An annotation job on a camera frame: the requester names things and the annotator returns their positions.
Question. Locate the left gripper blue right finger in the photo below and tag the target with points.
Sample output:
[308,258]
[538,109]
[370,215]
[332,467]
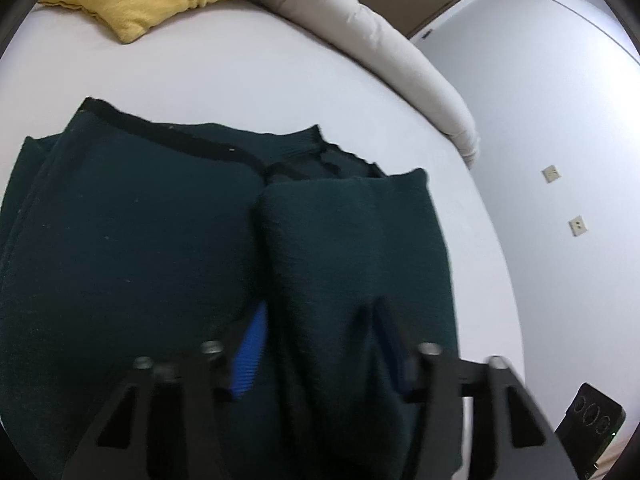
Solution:
[510,438]

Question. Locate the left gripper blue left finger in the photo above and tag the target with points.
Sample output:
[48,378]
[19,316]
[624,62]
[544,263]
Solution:
[161,422]

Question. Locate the dark green knit sweater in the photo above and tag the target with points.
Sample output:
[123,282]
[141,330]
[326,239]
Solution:
[122,239]

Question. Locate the beige duvet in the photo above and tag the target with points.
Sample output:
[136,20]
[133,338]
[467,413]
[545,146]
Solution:
[370,40]

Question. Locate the wall switch plate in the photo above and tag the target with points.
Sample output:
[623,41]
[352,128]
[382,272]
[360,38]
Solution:
[551,173]

